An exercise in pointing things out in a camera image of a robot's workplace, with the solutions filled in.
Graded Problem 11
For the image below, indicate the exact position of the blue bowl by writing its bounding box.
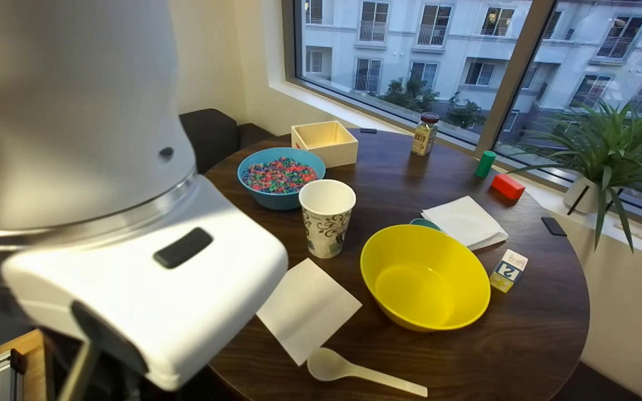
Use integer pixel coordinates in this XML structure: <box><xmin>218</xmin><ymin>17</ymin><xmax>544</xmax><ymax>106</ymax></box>
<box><xmin>235</xmin><ymin>144</ymin><xmax>328</xmax><ymax>211</ymax></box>

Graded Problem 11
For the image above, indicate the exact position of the light wooden box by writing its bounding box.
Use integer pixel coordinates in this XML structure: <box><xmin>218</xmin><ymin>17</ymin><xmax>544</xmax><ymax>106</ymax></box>
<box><xmin>291</xmin><ymin>119</ymin><xmax>361</xmax><ymax>170</ymax></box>

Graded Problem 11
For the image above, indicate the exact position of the patterned paper cup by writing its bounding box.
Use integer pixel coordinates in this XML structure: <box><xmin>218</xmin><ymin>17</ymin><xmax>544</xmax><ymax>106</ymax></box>
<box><xmin>296</xmin><ymin>179</ymin><xmax>359</xmax><ymax>261</ymax></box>

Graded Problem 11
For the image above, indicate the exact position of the green block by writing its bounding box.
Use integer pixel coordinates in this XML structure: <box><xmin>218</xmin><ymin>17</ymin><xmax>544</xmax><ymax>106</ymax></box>
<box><xmin>473</xmin><ymin>150</ymin><xmax>499</xmax><ymax>181</ymax></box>

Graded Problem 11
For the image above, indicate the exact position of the white folded napkin stack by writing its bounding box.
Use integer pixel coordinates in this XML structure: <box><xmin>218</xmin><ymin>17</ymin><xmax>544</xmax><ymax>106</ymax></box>
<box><xmin>420</xmin><ymin>194</ymin><xmax>510</xmax><ymax>252</ymax></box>

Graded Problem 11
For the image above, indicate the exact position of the yellow spice jar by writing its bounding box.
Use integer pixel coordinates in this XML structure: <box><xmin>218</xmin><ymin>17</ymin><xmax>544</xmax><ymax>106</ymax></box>
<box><xmin>411</xmin><ymin>112</ymin><xmax>442</xmax><ymax>158</ymax></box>

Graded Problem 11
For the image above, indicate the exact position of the small yellow white box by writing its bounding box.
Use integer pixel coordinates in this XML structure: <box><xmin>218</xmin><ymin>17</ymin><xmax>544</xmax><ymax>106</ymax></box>
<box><xmin>489</xmin><ymin>247</ymin><xmax>531</xmax><ymax>295</ymax></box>

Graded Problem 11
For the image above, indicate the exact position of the white paper sheet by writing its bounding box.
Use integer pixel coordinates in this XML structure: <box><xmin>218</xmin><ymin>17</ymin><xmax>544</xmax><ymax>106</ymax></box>
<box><xmin>254</xmin><ymin>257</ymin><xmax>365</xmax><ymax>367</ymax></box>

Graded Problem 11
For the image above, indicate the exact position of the green potted plant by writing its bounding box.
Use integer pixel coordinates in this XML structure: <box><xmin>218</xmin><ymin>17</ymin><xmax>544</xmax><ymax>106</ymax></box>
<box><xmin>514</xmin><ymin>99</ymin><xmax>642</xmax><ymax>253</ymax></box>

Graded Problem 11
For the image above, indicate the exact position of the colourful candy pile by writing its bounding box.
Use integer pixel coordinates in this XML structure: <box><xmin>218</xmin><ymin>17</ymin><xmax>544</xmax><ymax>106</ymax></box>
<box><xmin>244</xmin><ymin>155</ymin><xmax>321</xmax><ymax>195</ymax></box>

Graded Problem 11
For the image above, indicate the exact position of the yellow plastic bowl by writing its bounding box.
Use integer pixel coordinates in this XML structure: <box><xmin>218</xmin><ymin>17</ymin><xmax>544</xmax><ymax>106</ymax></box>
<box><xmin>359</xmin><ymin>223</ymin><xmax>493</xmax><ymax>334</ymax></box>

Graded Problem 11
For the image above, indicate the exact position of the dark grey chair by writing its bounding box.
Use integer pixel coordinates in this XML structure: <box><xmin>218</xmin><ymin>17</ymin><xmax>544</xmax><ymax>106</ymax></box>
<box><xmin>179</xmin><ymin>106</ymin><xmax>278</xmax><ymax>175</ymax></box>

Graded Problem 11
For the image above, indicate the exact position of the wooden board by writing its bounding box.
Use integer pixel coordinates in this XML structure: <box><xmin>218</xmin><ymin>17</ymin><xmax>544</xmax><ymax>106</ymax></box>
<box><xmin>0</xmin><ymin>327</ymin><xmax>49</xmax><ymax>401</ymax></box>

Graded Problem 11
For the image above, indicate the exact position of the white plant pot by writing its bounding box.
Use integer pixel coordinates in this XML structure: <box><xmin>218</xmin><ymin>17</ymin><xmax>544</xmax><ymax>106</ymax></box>
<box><xmin>561</xmin><ymin>175</ymin><xmax>607</xmax><ymax>218</ymax></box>

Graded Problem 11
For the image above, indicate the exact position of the red block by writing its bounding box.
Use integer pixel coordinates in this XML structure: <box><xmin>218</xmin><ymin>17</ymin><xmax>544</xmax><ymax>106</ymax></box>
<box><xmin>489</xmin><ymin>172</ymin><xmax>528</xmax><ymax>204</ymax></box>

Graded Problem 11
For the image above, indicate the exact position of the white plastic spoon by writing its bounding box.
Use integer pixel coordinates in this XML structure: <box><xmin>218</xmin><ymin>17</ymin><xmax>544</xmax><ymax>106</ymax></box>
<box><xmin>306</xmin><ymin>346</ymin><xmax>431</xmax><ymax>398</ymax></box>

